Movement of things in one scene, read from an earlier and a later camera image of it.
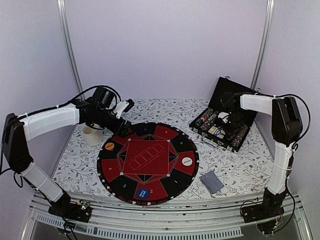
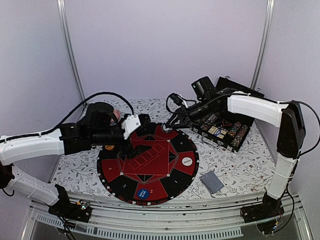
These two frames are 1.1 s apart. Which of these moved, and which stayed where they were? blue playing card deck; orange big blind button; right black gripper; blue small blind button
Moved: right black gripper
Stayed: blue playing card deck; orange big blind button; blue small blind button
